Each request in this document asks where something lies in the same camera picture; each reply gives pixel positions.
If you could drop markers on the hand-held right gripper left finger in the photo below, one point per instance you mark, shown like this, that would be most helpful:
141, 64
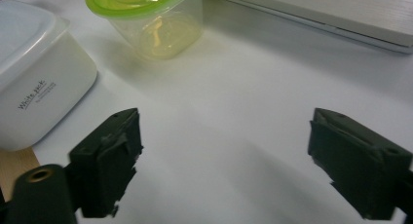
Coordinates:
104, 162

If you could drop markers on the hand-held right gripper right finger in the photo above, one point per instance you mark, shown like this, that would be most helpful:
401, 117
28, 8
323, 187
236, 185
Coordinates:
360, 165

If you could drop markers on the clear plastic container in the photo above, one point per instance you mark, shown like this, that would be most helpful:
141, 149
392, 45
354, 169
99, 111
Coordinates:
162, 35

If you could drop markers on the green container lid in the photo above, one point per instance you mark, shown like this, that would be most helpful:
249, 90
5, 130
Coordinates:
130, 5

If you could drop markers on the white plastic storage box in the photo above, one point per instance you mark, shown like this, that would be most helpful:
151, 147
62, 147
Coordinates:
48, 104

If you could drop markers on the translucent white box lid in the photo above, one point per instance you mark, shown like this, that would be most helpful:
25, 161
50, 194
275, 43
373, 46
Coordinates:
26, 35

